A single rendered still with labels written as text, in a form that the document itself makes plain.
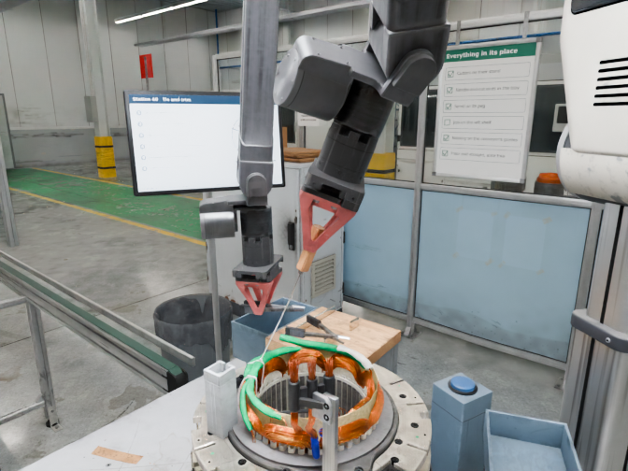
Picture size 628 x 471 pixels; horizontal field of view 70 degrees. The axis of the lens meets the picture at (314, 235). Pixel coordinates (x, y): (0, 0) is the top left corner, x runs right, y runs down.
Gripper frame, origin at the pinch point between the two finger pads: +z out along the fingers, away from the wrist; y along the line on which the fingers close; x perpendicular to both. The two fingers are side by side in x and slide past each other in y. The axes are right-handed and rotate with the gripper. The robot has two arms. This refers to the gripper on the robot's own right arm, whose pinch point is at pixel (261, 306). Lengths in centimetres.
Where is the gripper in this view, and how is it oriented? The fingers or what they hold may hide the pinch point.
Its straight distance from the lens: 87.9
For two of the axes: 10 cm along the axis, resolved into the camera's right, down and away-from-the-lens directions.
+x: 9.7, 0.5, -2.5
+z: 0.2, 9.6, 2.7
